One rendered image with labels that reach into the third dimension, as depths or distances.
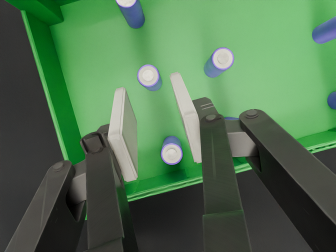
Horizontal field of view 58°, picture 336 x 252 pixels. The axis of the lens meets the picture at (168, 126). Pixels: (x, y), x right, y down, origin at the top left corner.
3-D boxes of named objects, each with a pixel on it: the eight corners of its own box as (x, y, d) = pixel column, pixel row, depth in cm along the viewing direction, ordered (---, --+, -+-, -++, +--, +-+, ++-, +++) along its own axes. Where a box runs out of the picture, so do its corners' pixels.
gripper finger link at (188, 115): (182, 117, 15) (197, 113, 15) (168, 73, 21) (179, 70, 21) (195, 165, 16) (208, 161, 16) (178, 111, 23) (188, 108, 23)
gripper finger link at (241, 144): (206, 143, 14) (270, 126, 14) (189, 100, 18) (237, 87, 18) (212, 168, 15) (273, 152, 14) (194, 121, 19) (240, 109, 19)
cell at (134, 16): (111, -13, 24) (124, 13, 30) (118, 10, 24) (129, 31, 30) (134, -19, 24) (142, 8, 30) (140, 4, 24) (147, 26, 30)
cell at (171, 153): (165, 155, 31) (163, 168, 25) (160, 138, 31) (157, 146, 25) (182, 150, 31) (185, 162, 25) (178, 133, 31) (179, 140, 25)
